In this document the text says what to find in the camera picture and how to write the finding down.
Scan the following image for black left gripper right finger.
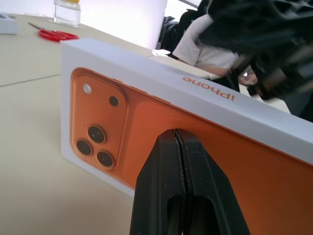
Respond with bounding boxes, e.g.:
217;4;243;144
175;129;251;235

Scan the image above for white box dark phone print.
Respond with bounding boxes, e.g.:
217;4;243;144
0;13;19;35

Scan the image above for clear jar yellow lid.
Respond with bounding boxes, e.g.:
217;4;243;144
53;0;82;28

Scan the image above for seated bystander person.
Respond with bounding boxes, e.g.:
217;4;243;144
172;13;260;86

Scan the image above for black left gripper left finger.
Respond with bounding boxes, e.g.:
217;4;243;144
129;129;184;235

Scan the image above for red handled scissors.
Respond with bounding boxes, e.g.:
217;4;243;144
28;22;80;42

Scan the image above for black office chair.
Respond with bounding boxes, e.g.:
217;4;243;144
157;8;196;53

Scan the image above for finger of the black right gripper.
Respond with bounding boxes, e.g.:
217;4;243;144
249;58;301;100

